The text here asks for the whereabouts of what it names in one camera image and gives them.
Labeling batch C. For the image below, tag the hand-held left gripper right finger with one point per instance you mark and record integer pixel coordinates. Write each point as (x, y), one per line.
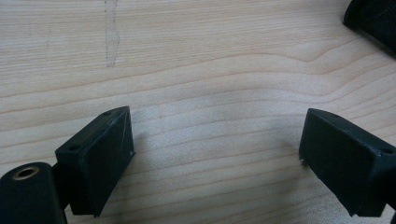
(345, 161)

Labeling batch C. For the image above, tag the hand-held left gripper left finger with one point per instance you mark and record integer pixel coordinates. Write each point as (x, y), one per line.
(96, 161)

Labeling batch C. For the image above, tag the dark cloth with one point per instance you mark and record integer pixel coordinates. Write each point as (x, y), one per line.
(373, 18)

